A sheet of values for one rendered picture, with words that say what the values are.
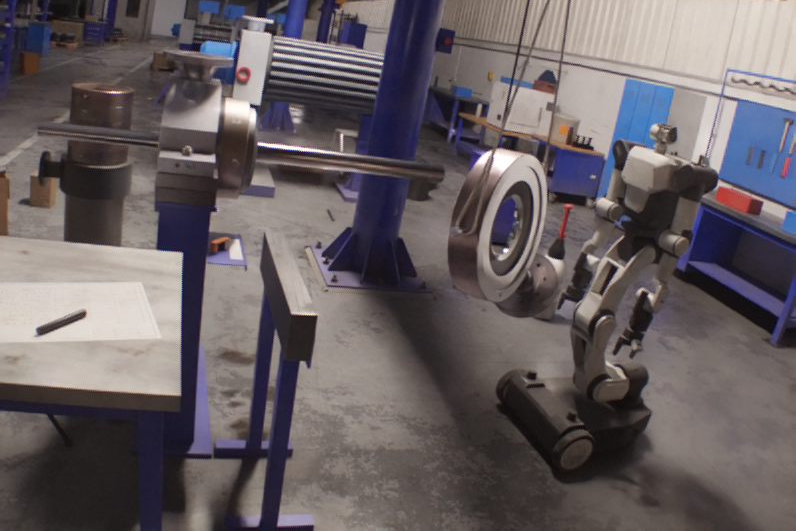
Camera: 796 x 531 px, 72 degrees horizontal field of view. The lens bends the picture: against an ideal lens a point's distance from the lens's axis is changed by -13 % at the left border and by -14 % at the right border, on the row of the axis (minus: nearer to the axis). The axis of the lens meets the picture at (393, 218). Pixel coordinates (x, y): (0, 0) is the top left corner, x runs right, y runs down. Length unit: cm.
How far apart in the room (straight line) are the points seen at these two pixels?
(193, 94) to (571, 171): 656
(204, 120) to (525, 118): 729
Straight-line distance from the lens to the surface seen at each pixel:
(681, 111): 710
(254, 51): 575
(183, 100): 218
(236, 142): 219
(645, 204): 265
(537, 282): 180
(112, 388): 125
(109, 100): 361
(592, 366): 288
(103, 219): 378
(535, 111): 914
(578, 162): 828
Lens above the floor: 156
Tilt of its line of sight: 16 degrees down
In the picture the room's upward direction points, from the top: 11 degrees clockwise
